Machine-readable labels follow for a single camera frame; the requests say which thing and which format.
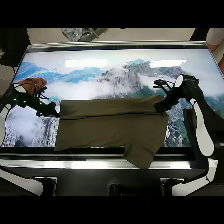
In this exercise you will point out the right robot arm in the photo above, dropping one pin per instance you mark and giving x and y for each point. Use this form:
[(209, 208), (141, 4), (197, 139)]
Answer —
[(203, 126)]

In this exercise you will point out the brown garment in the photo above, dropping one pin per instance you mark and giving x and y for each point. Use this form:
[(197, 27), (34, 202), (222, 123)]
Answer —
[(32, 83)]

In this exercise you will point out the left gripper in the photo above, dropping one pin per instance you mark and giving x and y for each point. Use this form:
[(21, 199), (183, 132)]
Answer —
[(49, 109)]

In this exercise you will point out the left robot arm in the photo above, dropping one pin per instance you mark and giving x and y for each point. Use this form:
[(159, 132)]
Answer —
[(20, 99)]

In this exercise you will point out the olive T-shirt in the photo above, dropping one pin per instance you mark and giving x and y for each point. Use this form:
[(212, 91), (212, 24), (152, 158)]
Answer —
[(113, 126)]

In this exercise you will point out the person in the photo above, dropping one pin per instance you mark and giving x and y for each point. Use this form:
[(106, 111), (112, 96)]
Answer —
[(216, 41)]

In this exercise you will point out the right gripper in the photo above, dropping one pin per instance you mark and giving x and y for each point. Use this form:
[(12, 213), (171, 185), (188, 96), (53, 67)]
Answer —
[(164, 104)]

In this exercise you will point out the silver frame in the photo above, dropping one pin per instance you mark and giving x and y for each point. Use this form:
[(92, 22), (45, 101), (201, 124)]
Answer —
[(83, 164)]

